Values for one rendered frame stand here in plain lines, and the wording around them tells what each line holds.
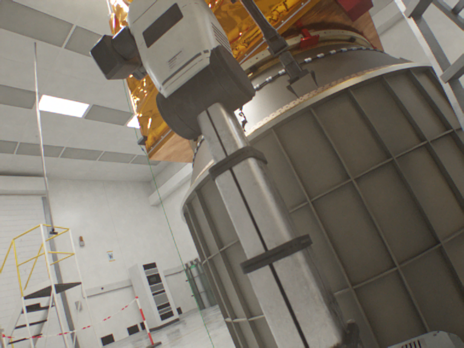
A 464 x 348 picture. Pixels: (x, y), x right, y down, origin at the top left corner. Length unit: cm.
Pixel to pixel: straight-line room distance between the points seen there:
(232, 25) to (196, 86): 138
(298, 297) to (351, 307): 70
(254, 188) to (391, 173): 78
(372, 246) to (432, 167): 42
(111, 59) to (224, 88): 44
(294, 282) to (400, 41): 736
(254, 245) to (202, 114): 32
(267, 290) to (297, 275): 6
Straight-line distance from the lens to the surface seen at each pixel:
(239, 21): 198
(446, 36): 769
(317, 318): 53
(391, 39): 774
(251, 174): 55
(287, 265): 52
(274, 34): 128
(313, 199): 115
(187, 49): 70
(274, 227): 53
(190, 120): 67
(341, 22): 203
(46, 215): 899
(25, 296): 570
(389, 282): 119
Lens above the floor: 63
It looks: 19 degrees up
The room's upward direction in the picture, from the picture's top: 24 degrees counter-clockwise
